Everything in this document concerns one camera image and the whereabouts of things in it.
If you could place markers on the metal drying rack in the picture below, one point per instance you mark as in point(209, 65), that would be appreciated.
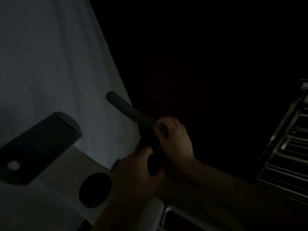
point(286, 151)

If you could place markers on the grey white tablet holder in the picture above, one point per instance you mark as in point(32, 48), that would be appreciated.
point(38, 146)

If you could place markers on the white exercise bike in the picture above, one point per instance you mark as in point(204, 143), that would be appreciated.
point(72, 170)

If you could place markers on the person's right hand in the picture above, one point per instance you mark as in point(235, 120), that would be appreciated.
point(178, 141)

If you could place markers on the person's left hand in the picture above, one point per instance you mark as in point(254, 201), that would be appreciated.
point(134, 178)

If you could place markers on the person's right forearm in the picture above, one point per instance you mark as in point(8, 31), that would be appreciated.
point(228, 194)

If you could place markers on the white hanging sheet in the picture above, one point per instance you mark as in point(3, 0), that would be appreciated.
point(48, 57)

